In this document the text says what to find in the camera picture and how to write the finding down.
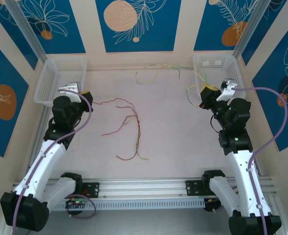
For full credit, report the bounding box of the red wire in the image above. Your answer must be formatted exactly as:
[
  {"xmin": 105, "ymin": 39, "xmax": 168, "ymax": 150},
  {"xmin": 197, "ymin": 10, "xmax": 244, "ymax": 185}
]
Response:
[
  {"xmin": 91, "ymin": 97, "xmax": 142, "ymax": 138},
  {"xmin": 101, "ymin": 115, "xmax": 141, "ymax": 137},
  {"xmin": 115, "ymin": 106, "xmax": 142, "ymax": 161}
]

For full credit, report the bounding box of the white mesh basket with labels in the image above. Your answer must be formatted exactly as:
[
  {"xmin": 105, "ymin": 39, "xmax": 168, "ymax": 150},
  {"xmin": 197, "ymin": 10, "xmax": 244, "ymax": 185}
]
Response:
[{"xmin": 192, "ymin": 54, "xmax": 246, "ymax": 103}]

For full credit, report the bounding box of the white plastic mesh basket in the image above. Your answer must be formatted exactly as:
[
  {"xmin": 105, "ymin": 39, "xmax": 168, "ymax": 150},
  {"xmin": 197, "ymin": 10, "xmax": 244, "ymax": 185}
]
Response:
[{"xmin": 33, "ymin": 57, "xmax": 88, "ymax": 108}]

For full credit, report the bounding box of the black mounting plate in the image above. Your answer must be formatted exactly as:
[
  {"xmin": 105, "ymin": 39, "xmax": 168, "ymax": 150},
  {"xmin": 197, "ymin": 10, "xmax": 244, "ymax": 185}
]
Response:
[
  {"xmin": 185, "ymin": 180, "xmax": 205, "ymax": 196},
  {"xmin": 81, "ymin": 182, "xmax": 101, "ymax": 198}
]

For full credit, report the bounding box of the black controller board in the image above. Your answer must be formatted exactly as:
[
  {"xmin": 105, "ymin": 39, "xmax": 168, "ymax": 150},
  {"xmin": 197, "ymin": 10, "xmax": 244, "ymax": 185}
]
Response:
[
  {"xmin": 204, "ymin": 197, "xmax": 223, "ymax": 213},
  {"xmin": 65, "ymin": 199, "xmax": 87, "ymax": 211}
]

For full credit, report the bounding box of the grey metal shelf plate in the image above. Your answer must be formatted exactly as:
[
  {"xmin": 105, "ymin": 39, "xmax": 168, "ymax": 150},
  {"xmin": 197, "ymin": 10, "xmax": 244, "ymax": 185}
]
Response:
[{"xmin": 42, "ymin": 209, "xmax": 232, "ymax": 235}]

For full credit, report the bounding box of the thin black left gripper cable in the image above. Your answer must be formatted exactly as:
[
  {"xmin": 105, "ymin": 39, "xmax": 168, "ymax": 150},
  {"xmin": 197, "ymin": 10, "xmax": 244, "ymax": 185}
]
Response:
[{"xmin": 47, "ymin": 117, "xmax": 56, "ymax": 133}]

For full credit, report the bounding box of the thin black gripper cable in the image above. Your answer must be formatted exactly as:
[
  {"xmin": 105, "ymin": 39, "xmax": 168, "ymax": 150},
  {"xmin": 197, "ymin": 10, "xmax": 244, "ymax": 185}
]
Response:
[
  {"xmin": 47, "ymin": 117, "xmax": 56, "ymax": 133},
  {"xmin": 210, "ymin": 115, "xmax": 222, "ymax": 134}
]

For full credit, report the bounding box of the thin black right gripper cable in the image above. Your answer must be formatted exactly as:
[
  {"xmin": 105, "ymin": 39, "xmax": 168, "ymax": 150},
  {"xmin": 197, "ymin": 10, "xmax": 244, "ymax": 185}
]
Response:
[{"xmin": 210, "ymin": 115, "xmax": 222, "ymax": 134}]

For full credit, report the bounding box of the aluminium side frame rail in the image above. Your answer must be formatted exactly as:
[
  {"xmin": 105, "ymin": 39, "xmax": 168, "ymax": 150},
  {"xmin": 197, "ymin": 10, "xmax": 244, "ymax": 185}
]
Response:
[{"xmin": 27, "ymin": 107, "xmax": 49, "ymax": 172}]

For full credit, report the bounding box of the blue floral wall panel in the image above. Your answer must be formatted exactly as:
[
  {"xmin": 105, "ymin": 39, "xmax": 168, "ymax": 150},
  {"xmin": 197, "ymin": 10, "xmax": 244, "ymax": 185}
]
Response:
[
  {"xmin": 95, "ymin": 0, "xmax": 183, "ymax": 53},
  {"xmin": 0, "ymin": 4, "xmax": 39, "ymax": 71},
  {"xmin": 0, "ymin": 34, "xmax": 30, "ymax": 158},
  {"xmin": 251, "ymin": 23, "xmax": 288, "ymax": 153},
  {"xmin": 241, "ymin": 0, "xmax": 288, "ymax": 66},
  {"xmin": 193, "ymin": 0, "xmax": 259, "ymax": 51},
  {"xmin": 16, "ymin": 0, "xmax": 86, "ymax": 54}
]

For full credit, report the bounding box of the aluminium corner post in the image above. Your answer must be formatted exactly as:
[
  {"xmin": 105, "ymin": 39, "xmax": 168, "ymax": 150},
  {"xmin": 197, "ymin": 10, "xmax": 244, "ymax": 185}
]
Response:
[
  {"xmin": 4, "ymin": 0, "xmax": 48, "ymax": 61},
  {"xmin": 232, "ymin": 0, "xmax": 266, "ymax": 59}
]

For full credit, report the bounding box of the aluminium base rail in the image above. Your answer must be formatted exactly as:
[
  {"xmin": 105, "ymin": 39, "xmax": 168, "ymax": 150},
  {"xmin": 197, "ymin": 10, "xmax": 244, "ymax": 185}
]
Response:
[{"xmin": 13, "ymin": 177, "xmax": 278, "ymax": 196}]

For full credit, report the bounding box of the grey slotted cable duct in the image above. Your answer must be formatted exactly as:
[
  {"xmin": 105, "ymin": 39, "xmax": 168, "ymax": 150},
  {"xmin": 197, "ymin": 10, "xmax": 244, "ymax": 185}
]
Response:
[{"xmin": 47, "ymin": 198, "xmax": 206, "ymax": 212}]

